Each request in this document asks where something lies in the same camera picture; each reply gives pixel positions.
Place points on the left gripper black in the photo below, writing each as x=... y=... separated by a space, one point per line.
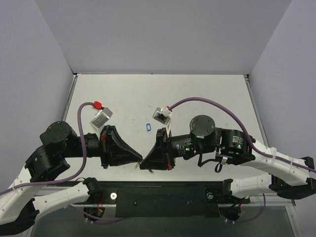
x=104 y=147

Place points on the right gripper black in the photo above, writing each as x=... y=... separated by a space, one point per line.
x=164 y=149

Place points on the blue outlined key tag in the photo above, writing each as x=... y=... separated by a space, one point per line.
x=148 y=127

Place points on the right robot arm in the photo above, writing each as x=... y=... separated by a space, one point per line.
x=284 y=176

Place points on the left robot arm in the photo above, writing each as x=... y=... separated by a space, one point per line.
x=61 y=158

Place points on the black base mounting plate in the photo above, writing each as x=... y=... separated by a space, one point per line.
x=166 y=199

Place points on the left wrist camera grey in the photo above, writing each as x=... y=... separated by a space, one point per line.
x=101 y=118

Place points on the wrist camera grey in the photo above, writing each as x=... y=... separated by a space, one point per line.
x=162 y=115
x=101 y=118

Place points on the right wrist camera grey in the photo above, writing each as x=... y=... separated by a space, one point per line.
x=162 y=115

